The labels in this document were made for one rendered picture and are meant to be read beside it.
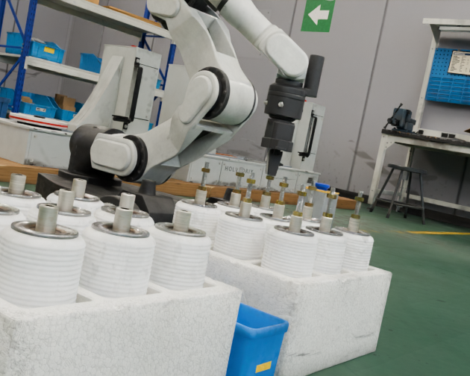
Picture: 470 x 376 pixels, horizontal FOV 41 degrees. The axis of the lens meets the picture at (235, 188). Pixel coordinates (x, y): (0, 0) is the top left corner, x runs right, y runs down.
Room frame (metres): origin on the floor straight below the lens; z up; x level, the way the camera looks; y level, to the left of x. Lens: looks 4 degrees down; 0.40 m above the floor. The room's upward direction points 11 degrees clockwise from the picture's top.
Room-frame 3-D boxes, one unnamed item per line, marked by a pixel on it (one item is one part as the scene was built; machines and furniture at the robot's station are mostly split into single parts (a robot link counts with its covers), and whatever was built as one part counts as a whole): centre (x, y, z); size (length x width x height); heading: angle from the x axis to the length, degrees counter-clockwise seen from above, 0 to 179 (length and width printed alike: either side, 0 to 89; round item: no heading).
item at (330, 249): (1.24, -0.19, 0.16); 0.10 x 0.10 x 0.18
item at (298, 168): (4.66, 0.04, 0.45); 1.51 x 0.57 x 0.74; 141
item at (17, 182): (0.95, 0.33, 0.26); 0.02 x 0.02 x 0.03
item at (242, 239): (1.22, -0.03, 0.16); 0.10 x 0.10 x 0.18
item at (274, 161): (1.46, -0.08, 0.36); 0.03 x 0.02 x 0.06; 101
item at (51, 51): (6.18, 2.18, 0.90); 0.50 x 0.38 x 0.21; 52
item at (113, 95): (3.51, 0.98, 0.45); 0.82 x 0.57 x 0.74; 141
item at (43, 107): (6.17, 2.16, 0.36); 0.50 x 0.38 x 0.21; 52
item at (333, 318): (1.31, -0.10, 0.09); 0.39 x 0.39 x 0.18; 53
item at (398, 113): (5.76, -1.37, 0.87); 0.41 x 0.17 x 0.25; 141
